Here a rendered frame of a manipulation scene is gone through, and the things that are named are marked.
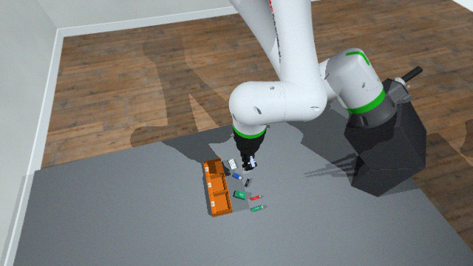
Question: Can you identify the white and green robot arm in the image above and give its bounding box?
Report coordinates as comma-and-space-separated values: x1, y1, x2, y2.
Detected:
229, 0, 423, 149

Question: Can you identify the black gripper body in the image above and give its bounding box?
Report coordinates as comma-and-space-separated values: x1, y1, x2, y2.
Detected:
236, 143, 260, 160

